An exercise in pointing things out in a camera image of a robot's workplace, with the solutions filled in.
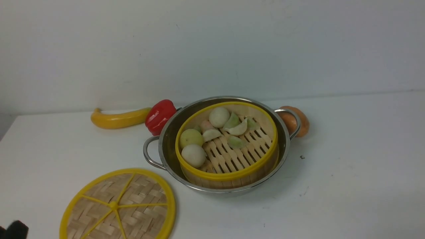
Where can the yellow toy banana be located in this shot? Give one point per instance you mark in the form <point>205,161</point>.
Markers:
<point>121,120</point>

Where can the white toy bun top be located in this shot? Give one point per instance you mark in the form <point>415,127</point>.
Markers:
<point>218,117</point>

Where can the red toy bell pepper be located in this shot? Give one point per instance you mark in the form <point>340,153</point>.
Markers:
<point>159,115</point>

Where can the woven bamboo steamer lid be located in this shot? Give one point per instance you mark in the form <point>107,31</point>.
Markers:
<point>129,203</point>

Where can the yellow-green toy bun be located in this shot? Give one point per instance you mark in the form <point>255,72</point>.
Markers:
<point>191,137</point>

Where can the white toy dumpling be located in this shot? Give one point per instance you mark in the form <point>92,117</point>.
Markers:
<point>239,129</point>
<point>211,134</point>

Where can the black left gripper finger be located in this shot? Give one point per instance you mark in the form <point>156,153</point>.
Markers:
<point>2,231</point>
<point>17,230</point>

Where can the green toy dumpling bottom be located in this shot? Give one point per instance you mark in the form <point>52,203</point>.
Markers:
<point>235,142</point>

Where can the stainless steel pot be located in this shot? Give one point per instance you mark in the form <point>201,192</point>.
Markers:
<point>160,151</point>

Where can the green toy dumpling right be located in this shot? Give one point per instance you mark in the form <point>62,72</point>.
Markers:
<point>252,125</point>

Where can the white toy bun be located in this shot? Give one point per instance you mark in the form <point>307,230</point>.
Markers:
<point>218,117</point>
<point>194,155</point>

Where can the pink toy dumpling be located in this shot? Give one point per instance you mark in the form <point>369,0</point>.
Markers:
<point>206,125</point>

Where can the white toy dumpling right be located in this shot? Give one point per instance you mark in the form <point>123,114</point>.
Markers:
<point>239,129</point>

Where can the small green toy dumpling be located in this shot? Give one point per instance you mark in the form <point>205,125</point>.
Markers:
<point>198,128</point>

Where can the white toy dumpling left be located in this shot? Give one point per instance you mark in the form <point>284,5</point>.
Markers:
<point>211,134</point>

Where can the white toy bun bottom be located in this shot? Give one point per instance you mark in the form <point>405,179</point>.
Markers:
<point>194,155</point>

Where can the green toy dumpling top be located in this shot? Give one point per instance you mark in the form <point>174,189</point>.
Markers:
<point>232,122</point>

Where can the bamboo steamer basket yellow rim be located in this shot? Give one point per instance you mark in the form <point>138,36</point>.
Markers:
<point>227,168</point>

